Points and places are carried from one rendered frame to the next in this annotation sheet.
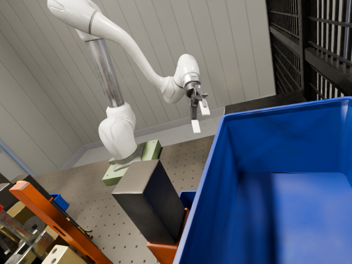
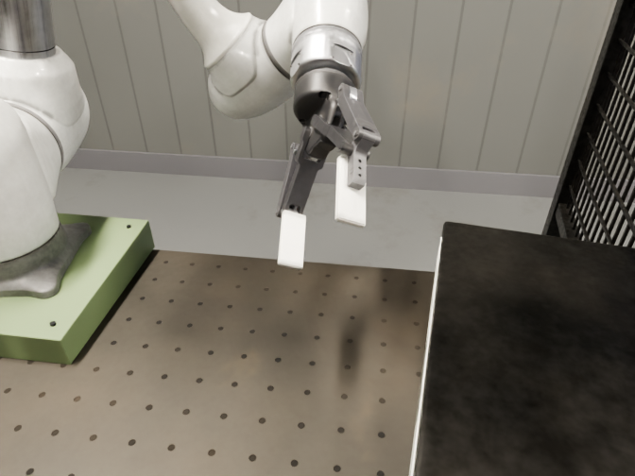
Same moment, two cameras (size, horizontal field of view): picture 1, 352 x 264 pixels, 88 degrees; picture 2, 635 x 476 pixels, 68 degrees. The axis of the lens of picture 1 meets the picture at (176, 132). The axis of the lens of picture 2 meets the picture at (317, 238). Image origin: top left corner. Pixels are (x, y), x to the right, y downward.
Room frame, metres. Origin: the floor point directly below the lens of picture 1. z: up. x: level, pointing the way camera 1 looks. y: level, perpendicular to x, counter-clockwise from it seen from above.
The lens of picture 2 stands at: (0.28, -0.03, 1.23)
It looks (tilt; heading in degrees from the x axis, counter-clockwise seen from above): 34 degrees down; 348
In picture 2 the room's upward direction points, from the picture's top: straight up
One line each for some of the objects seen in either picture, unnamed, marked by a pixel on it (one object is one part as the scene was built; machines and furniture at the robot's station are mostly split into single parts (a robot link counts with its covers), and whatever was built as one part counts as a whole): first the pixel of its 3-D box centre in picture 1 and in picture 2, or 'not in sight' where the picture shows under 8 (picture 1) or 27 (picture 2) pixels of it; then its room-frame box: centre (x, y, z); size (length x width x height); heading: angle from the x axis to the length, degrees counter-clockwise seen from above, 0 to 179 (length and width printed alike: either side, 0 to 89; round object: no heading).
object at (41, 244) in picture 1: (42, 243); not in sight; (0.26, 0.31, 1.06); 0.03 x 0.01 x 0.03; 152
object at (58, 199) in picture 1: (52, 206); not in sight; (0.85, 0.79, 0.75); 0.11 x 0.10 x 0.09; 62
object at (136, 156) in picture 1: (124, 155); (0, 248); (0.99, 0.34, 0.79); 0.22 x 0.18 x 0.06; 81
